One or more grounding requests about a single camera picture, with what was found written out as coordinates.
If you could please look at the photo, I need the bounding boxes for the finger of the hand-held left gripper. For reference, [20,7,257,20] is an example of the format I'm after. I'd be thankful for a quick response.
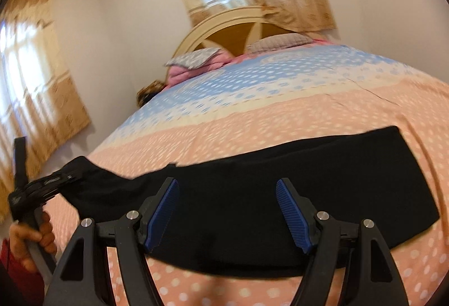
[33,170,84,195]

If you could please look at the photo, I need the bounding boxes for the striped pillow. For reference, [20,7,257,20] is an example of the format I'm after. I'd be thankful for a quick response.
[246,33,313,54]

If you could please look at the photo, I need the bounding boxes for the person's left hand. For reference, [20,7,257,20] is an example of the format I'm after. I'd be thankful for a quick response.
[9,211,57,273]

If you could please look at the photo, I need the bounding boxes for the black pants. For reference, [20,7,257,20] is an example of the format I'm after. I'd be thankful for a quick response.
[61,125,441,279]

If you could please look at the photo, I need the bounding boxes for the pink folded blanket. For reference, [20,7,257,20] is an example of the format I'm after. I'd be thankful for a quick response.
[166,49,242,86]

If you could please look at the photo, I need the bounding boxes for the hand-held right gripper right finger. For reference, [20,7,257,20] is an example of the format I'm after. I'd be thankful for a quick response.
[276,178,409,306]

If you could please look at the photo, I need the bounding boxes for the polka dot bedspread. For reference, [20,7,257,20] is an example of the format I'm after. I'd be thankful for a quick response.
[45,40,449,306]

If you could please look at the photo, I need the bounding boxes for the person's left forearm red sleeve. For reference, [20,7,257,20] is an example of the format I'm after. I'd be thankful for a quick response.
[0,239,45,306]

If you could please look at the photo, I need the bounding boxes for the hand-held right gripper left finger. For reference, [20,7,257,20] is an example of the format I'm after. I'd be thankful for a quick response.
[44,177,180,306]

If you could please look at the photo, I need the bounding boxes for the brown patterned bag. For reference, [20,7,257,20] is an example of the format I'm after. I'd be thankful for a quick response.
[136,80,166,109]

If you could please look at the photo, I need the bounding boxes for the grey floral pillow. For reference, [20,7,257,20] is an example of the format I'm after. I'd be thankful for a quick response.
[165,48,220,69]

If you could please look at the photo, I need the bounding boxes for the cream wooden headboard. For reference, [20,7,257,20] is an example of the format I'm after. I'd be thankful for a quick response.
[164,7,292,82]

